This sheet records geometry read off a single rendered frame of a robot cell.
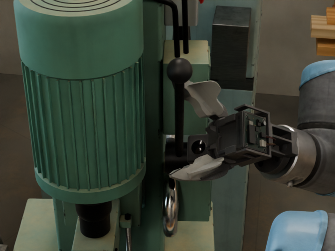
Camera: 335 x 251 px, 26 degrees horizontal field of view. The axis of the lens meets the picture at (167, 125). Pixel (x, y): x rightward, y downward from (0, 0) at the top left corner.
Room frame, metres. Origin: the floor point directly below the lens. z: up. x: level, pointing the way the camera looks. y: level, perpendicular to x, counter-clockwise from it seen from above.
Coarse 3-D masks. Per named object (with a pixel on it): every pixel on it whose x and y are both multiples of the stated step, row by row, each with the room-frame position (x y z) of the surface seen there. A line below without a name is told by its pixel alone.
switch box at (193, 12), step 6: (174, 0) 1.19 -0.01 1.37; (180, 0) 1.19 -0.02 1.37; (192, 0) 1.19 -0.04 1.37; (198, 0) 1.20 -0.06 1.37; (168, 6) 1.19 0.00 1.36; (180, 6) 1.19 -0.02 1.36; (192, 6) 1.19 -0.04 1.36; (168, 12) 1.19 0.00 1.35; (180, 12) 1.19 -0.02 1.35; (192, 12) 1.19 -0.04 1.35; (168, 18) 1.19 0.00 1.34; (180, 18) 1.19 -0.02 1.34; (192, 18) 1.19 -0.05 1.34; (168, 24) 1.19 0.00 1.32; (180, 24) 1.19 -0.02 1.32; (192, 24) 1.19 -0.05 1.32
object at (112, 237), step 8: (112, 200) 1.00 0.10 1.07; (112, 208) 0.98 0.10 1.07; (120, 208) 1.01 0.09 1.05; (112, 216) 0.96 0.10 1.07; (112, 224) 0.94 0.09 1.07; (80, 232) 0.92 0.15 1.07; (112, 232) 0.92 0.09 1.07; (120, 232) 0.99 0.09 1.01; (80, 240) 0.90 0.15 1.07; (88, 240) 0.90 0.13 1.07; (96, 240) 0.90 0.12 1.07; (104, 240) 0.90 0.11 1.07; (112, 240) 0.90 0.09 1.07; (72, 248) 0.88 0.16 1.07; (80, 248) 0.88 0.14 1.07; (88, 248) 0.88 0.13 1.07; (96, 248) 0.88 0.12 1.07; (104, 248) 0.88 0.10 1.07; (112, 248) 0.88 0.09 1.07
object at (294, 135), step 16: (240, 112) 0.87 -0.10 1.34; (208, 128) 0.89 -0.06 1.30; (224, 128) 0.88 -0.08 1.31; (240, 128) 0.85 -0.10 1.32; (256, 128) 0.86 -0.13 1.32; (272, 128) 0.89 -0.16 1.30; (208, 144) 0.88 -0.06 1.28; (224, 144) 0.86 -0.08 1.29; (240, 144) 0.84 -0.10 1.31; (256, 144) 0.84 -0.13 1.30; (272, 144) 0.86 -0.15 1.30; (288, 144) 0.89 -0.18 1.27; (224, 160) 0.86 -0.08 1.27; (240, 160) 0.86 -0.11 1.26; (256, 160) 0.85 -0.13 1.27; (272, 160) 0.89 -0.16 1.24; (288, 160) 0.89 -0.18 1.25
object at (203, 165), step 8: (200, 160) 0.84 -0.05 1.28; (208, 160) 0.84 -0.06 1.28; (216, 160) 0.83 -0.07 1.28; (184, 168) 0.82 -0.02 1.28; (192, 168) 0.82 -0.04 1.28; (200, 168) 0.81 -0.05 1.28; (208, 168) 0.80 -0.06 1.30; (216, 168) 0.84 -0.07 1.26; (176, 176) 0.79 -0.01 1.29; (184, 176) 0.80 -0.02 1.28; (192, 176) 0.80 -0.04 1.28; (200, 176) 0.82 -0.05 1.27
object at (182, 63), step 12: (180, 60) 0.84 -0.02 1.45; (168, 72) 0.83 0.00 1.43; (180, 72) 0.82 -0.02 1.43; (180, 84) 0.85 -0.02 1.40; (180, 96) 0.87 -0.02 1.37; (180, 108) 0.90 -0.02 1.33; (180, 120) 0.93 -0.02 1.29; (180, 132) 0.96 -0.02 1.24; (168, 144) 1.06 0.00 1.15; (180, 144) 1.00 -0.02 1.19; (168, 156) 1.04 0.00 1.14; (180, 156) 1.04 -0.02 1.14; (168, 168) 1.03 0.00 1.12
